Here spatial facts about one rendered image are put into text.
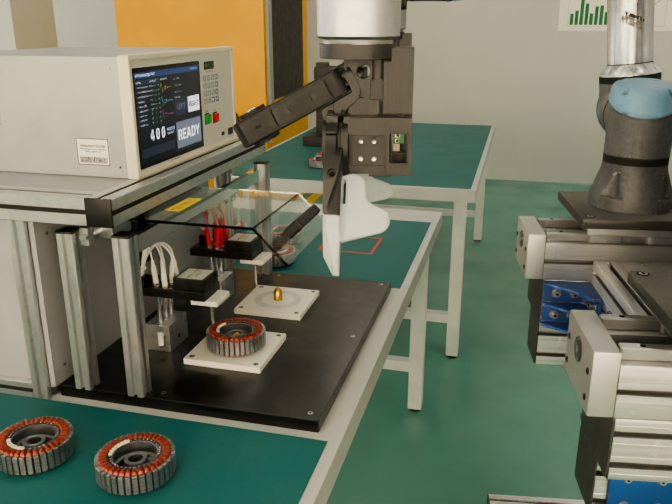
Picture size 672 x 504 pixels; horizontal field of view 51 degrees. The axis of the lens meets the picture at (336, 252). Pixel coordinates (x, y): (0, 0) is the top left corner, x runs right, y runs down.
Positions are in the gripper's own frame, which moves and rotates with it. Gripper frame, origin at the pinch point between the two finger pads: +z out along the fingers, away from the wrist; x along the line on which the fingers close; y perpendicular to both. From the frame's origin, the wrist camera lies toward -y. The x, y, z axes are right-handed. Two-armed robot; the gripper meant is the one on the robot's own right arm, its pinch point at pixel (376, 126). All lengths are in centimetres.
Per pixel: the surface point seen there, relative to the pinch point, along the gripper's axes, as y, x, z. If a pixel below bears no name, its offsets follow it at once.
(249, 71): -102, 326, 10
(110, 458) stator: -33, -75, 37
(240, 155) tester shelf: -29.8, -4.9, 6.2
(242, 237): -28.5, -11.7, 23.0
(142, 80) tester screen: -38, -39, -13
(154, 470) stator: -26, -76, 37
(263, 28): -91, 325, -18
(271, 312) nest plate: -20.8, -20.2, 36.9
